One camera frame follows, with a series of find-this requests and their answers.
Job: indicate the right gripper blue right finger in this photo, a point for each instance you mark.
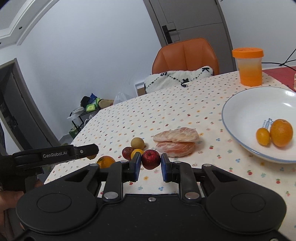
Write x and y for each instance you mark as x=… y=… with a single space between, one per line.
x=182 y=174

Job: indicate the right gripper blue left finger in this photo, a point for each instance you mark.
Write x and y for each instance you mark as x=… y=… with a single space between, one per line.
x=118 y=174

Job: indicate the dark red jujube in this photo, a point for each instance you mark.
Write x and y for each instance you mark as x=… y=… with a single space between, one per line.
x=127 y=152

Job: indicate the small yellow kumquat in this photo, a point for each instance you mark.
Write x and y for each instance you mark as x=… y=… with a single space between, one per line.
x=136 y=151

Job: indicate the orange tangerine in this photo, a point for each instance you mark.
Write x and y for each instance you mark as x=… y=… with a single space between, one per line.
x=105 y=162

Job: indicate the peeled pomelo segment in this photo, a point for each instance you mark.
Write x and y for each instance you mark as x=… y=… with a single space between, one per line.
x=175 y=149
x=179 y=135

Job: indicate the brown longan fruit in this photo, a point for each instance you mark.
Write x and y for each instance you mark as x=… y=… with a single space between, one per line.
x=137 y=143

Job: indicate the large orange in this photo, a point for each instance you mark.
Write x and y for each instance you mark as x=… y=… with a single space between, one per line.
x=281 y=133

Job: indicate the person's left hand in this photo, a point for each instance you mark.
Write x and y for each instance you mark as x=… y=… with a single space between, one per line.
x=10 y=223

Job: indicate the floral tablecloth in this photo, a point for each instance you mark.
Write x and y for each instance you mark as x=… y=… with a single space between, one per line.
x=197 y=106

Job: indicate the black metal rack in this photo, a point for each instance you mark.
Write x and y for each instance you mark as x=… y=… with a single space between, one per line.
x=79 y=117

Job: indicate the white plastic bag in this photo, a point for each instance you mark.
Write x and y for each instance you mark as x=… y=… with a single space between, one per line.
x=120 y=97

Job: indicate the green yellow clutter pile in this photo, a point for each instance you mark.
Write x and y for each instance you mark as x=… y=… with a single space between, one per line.
x=90 y=103

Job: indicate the white plate with blue rim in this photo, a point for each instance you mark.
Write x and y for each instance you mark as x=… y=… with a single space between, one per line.
x=247 y=111

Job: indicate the white black fuzzy blanket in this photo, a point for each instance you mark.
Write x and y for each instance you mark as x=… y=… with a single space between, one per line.
x=155 y=82

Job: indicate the orange leather chair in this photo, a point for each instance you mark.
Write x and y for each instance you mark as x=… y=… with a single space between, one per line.
x=188 y=55

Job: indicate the orange lidded plastic cup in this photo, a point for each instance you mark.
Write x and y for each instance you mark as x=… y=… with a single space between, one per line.
x=249 y=65

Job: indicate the red cartoon table mat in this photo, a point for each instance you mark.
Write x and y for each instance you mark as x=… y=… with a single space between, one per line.
x=284 y=75

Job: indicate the grey door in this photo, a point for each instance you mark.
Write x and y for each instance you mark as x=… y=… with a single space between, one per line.
x=195 y=19

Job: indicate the dark doorway frame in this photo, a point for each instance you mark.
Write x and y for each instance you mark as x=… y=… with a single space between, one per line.
x=19 y=113

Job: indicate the cardboard box by wall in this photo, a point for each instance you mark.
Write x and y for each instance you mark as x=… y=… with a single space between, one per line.
x=139 y=88

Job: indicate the black door handle lock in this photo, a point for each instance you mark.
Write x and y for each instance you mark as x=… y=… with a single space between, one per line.
x=170 y=32

